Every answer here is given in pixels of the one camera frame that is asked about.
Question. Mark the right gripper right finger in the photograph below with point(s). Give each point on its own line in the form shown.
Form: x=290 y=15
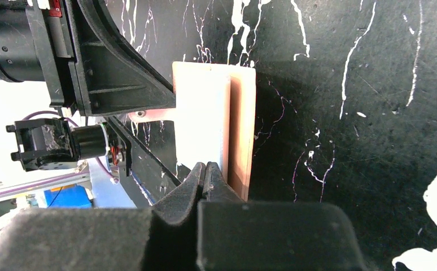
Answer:
x=257 y=235

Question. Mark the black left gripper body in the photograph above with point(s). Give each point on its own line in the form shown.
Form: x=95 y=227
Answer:
x=36 y=44

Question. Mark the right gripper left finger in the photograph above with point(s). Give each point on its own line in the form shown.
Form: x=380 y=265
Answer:
x=161 y=237

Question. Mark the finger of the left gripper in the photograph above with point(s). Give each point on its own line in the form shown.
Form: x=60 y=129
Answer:
x=109 y=76

